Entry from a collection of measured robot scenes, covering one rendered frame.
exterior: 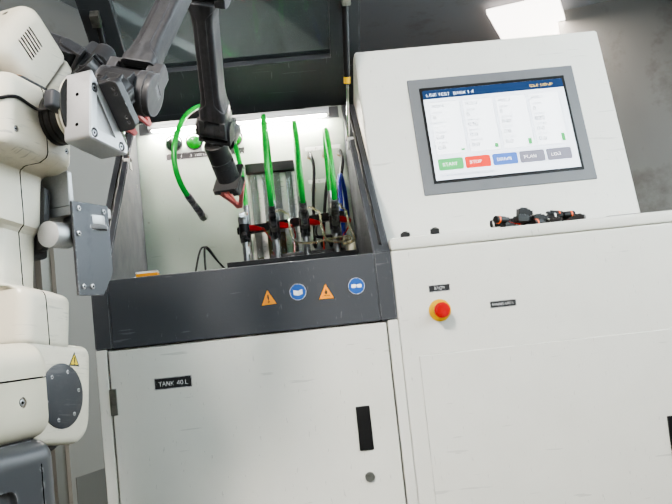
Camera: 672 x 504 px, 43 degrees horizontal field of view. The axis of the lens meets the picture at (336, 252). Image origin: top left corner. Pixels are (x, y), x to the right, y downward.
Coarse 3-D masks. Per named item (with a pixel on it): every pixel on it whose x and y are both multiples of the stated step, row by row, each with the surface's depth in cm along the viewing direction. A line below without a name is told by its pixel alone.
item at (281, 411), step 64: (128, 384) 194; (192, 384) 195; (256, 384) 195; (320, 384) 196; (384, 384) 196; (128, 448) 193; (192, 448) 193; (256, 448) 194; (320, 448) 194; (384, 448) 195
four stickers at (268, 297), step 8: (352, 280) 198; (360, 280) 198; (272, 288) 197; (296, 288) 197; (304, 288) 197; (320, 288) 198; (328, 288) 198; (352, 288) 198; (360, 288) 198; (264, 296) 197; (272, 296) 197; (296, 296) 197; (304, 296) 197; (320, 296) 197; (328, 296) 197; (264, 304) 197; (272, 304) 197
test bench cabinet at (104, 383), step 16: (240, 336) 198; (96, 352) 194; (400, 352) 197; (400, 368) 197; (400, 384) 196; (400, 400) 196; (112, 416) 194; (400, 416) 196; (112, 432) 193; (400, 432) 195; (112, 448) 193; (400, 448) 197; (112, 464) 192; (112, 480) 192; (112, 496) 192; (416, 496) 194
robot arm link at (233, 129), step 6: (234, 120) 211; (228, 126) 200; (234, 126) 211; (198, 132) 203; (228, 132) 200; (234, 132) 205; (240, 132) 214; (204, 138) 204; (210, 138) 204; (228, 138) 202; (234, 138) 206; (222, 144) 203; (228, 144) 203; (234, 144) 211
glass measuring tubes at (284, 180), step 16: (288, 160) 251; (256, 176) 253; (288, 176) 251; (256, 192) 250; (288, 192) 251; (256, 208) 250; (288, 208) 251; (256, 240) 249; (288, 240) 251; (256, 256) 251
